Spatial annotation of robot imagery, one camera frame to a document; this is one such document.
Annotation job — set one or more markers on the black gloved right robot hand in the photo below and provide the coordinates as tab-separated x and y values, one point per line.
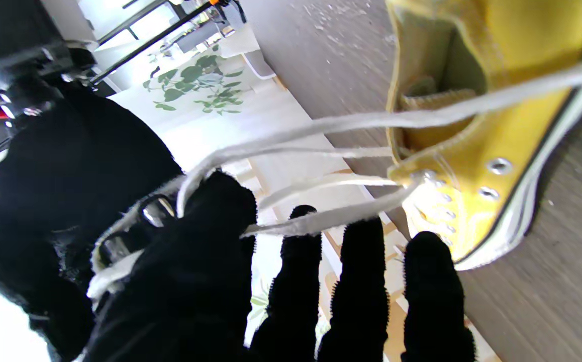
70	166

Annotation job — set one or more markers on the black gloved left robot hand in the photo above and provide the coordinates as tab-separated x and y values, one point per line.
190	281

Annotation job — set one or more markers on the printed room scene backdrop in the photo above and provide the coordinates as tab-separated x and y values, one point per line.
210	125

